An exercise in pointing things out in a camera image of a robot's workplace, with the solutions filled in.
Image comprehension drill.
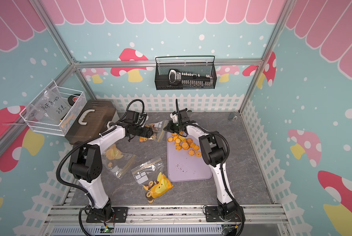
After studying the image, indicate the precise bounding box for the ziploc bag with cookies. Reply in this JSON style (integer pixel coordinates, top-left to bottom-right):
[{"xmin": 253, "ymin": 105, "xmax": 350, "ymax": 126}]
[
  {"xmin": 139, "ymin": 120, "xmax": 169, "ymax": 143},
  {"xmin": 131, "ymin": 158, "xmax": 174, "ymax": 204},
  {"xmin": 102, "ymin": 144, "xmax": 137, "ymax": 179}
]

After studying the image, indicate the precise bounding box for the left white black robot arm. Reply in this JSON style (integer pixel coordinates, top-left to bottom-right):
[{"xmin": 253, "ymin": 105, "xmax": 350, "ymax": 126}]
[{"xmin": 56, "ymin": 99, "xmax": 153, "ymax": 222}]

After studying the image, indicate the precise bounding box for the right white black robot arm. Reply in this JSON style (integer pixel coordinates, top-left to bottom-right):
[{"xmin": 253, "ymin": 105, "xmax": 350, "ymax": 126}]
[{"xmin": 164, "ymin": 99, "xmax": 245, "ymax": 226}]

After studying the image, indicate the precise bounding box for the clear labelled plastic bag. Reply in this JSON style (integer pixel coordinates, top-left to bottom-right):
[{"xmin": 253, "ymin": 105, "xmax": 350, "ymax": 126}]
[{"xmin": 34, "ymin": 87, "xmax": 71, "ymax": 125}]

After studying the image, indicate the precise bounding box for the rectangular yellow biscuit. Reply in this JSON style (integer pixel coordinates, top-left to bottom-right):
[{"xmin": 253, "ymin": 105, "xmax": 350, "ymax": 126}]
[{"xmin": 178, "ymin": 135, "xmax": 186, "ymax": 142}]

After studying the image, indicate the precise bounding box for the large round plain cookie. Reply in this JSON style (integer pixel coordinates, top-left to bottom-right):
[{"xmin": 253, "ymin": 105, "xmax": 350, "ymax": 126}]
[{"xmin": 182, "ymin": 142, "xmax": 190, "ymax": 150}]

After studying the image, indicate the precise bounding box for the scalloped round cookie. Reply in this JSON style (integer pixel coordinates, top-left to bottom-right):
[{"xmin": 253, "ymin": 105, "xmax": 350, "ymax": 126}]
[{"xmin": 193, "ymin": 145, "xmax": 200, "ymax": 151}]

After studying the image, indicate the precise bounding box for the flower shaped flat cookie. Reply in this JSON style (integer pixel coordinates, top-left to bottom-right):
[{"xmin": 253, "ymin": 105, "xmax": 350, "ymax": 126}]
[{"xmin": 188, "ymin": 150, "xmax": 195, "ymax": 156}]

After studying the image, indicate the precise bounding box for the round jam centre cookie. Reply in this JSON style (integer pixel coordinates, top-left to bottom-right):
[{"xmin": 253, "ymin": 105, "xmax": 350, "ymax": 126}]
[{"xmin": 195, "ymin": 151, "xmax": 202, "ymax": 157}]

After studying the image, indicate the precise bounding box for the brown lidded storage box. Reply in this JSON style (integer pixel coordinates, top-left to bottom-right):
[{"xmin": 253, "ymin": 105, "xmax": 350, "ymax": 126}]
[{"xmin": 65, "ymin": 100, "xmax": 119, "ymax": 145}]

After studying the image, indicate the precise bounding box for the socket wrench set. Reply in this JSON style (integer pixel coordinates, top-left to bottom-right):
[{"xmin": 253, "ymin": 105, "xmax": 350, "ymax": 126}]
[{"xmin": 168, "ymin": 69, "xmax": 214, "ymax": 88}]

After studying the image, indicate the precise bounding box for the lilac plastic tray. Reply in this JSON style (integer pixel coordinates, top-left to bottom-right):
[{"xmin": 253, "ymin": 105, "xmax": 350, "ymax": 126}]
[{"xmin": 167, "ymin": 133, "xmax": 212, "ymax": 182}]

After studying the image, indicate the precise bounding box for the small clear object in corner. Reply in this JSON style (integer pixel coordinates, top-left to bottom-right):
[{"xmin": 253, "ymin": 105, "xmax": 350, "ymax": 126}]
[{"xmin": 228, "ymin": 113, "xmax": 238, "ymax": 121}]

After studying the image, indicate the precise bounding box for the black tape roll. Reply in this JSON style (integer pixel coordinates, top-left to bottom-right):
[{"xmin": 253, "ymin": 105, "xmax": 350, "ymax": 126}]
[{"xmin": 67, "ymin": 94, "xmax": 81, "ymax": 106}]

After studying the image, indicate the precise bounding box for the black mesh wall basket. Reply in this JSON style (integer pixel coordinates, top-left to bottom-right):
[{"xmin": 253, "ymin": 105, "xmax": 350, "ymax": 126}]
[{"xmin": 154, "ymin": 56, "xmax": 217, "ymax": 90}]

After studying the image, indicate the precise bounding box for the white wire wall basket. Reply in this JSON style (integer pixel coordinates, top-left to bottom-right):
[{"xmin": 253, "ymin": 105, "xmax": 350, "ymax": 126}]
[{"xmin": 19, "ymin": 81, "xmax": 87, "ymax": 137}]

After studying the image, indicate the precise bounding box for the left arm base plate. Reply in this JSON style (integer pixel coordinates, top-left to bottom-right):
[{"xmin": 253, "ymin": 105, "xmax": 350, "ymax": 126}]
[{"xmin": 86, "ymin": 206, "xmax": 129, "ymax": 223}]

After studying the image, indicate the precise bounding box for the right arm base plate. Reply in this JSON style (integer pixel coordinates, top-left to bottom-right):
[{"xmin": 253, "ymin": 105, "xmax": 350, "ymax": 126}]
[{"xmin": 202, "ymin": 205, "xmax": 245, "ymax": 223}]

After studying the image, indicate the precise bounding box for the aluminium front rail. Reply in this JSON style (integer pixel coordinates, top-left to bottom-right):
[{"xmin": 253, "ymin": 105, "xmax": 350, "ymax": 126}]
[{"xmin": 39, "ymin": 205, "xmax": 293, "ymax": 236}]

